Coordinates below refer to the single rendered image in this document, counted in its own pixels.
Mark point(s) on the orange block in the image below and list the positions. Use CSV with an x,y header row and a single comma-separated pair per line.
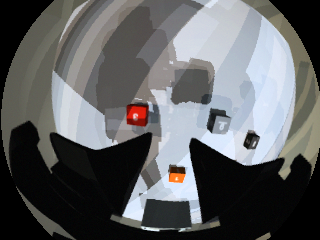
x,y
176,175

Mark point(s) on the red block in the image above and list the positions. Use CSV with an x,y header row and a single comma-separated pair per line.
x,y
137,114

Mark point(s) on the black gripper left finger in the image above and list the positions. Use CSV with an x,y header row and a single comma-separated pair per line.
x,y
113,170

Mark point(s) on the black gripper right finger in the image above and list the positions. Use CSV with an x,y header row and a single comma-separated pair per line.
x,y
222,182

